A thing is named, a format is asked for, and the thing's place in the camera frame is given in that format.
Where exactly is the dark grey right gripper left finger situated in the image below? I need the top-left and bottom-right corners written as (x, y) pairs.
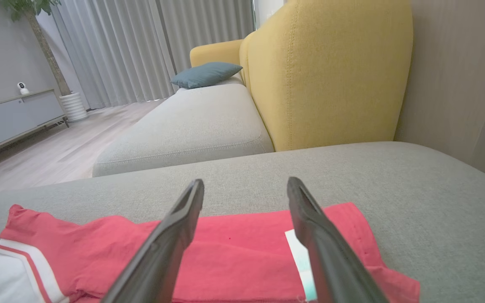
top-left (101, 179), bottom-right (205, 303)

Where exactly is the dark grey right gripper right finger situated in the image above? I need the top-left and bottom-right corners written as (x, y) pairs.
top-left (287, 177), bottom-right (390, 303)

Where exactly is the red jersey with lettering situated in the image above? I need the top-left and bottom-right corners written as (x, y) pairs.
top-left (0, 202), bottom-right (421, 303)

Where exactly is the large grey sofa seat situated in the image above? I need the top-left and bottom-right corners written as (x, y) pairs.
top-left (0, 141), bottom-right (485, 303)

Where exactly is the small grey sofa seat cushion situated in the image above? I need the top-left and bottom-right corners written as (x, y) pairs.
top-left (92, 76), bottom-right (275, 178)

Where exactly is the white ribbed plant pot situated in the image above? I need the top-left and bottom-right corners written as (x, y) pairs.
top-left (59, 92), bottom-right (89, 123)

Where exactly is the yellow sofa backrest cushion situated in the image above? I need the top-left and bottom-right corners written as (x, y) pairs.
top-left (239, 32), bottom-right (255, 88)
top-left (247, 0), bottom-right (414, 152)

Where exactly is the blue-grey throw pillow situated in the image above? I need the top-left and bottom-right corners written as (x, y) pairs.
top-left (170, 62), bottom-right (243, 90)

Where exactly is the grey tv cabinet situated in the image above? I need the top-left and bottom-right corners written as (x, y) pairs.
top-left (0, 88), bottom-right (70, 162)

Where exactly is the yellow sofa armrest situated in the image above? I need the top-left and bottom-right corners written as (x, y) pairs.
top-left (189, 39), bottom-right (244, 69)

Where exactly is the grey pleated curtain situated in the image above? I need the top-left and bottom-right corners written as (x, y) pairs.
top-left (36, 0), bottom-right (256, 111)

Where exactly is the green indoor tree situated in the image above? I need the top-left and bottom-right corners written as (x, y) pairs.
top-left (0, 0), bottom-right (73, 96)

